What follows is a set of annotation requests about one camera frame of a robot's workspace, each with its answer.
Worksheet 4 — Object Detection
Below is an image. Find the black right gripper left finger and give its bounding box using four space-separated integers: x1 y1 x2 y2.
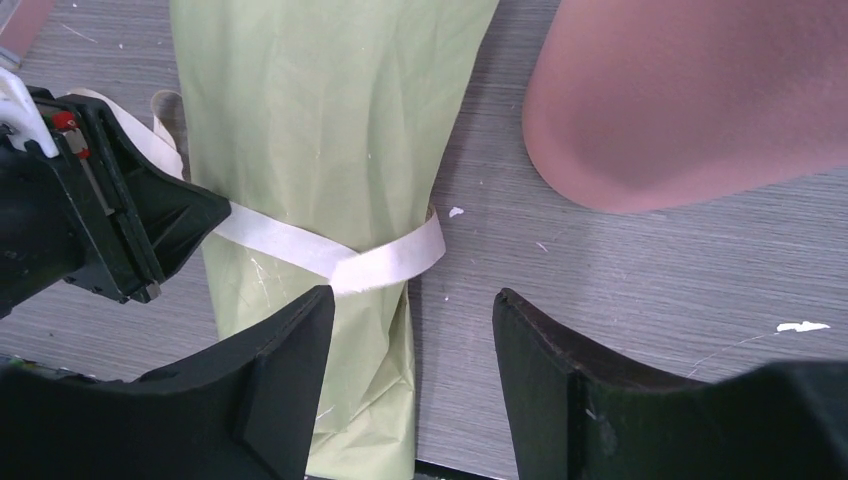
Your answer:
1 286 335 479

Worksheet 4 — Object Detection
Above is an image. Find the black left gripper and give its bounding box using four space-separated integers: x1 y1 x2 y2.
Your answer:
1 90 231 316

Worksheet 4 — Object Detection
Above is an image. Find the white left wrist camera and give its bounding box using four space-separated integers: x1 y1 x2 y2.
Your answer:
1 68 59 158

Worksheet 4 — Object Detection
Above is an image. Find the beige printed ribbon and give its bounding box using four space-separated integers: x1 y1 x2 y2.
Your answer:
70 88 446 296

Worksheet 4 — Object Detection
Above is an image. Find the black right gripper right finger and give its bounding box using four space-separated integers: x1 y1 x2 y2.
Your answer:
492 289 847 479

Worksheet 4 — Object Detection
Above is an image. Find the green paper flower bouquet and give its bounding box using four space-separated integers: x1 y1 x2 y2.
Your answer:
170 1 497 479

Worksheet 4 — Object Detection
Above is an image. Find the pink cylindrical vase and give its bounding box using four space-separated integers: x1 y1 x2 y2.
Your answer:
522 1 847 213

